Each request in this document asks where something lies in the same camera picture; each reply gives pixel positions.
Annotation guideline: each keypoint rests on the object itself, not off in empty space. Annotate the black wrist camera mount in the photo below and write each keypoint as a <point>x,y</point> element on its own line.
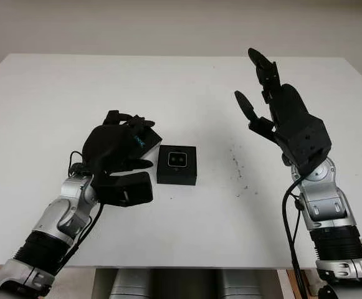
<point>310,140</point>
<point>127,190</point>

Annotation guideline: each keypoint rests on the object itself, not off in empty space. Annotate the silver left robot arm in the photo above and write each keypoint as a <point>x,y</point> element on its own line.
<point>53,224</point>

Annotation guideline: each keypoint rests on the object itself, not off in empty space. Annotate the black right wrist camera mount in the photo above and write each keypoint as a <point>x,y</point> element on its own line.
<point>310,140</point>

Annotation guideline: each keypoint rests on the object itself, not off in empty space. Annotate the white table leg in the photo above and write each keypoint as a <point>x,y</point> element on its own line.
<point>285,285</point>

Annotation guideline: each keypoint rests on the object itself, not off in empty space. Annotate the grey robot left thigh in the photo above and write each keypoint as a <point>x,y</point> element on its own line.
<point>131,285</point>

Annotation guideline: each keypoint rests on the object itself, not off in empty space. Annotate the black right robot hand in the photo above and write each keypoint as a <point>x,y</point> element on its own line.
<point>288,106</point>

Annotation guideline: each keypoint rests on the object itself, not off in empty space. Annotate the black box base foam insert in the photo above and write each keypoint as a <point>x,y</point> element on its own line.
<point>176,177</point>

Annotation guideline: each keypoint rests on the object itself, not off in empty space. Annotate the grey robot right thigh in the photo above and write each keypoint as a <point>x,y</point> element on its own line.
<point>235,285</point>

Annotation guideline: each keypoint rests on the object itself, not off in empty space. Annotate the black printed box lid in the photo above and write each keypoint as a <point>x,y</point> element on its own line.
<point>149,140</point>

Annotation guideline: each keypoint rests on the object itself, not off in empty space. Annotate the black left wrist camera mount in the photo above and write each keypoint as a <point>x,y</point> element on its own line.
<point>127,190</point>

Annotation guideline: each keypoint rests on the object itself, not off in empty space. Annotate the grey robot thigh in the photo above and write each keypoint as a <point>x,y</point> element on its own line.
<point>235,285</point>
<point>131,285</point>

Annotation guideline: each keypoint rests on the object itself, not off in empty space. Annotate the small silver depth camera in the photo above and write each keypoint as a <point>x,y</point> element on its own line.
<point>177,159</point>

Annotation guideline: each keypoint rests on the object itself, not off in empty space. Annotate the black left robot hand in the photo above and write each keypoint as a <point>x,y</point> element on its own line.
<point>109,146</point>

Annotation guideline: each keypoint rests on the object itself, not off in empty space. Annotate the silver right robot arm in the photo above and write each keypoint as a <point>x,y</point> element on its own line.
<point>330,218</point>

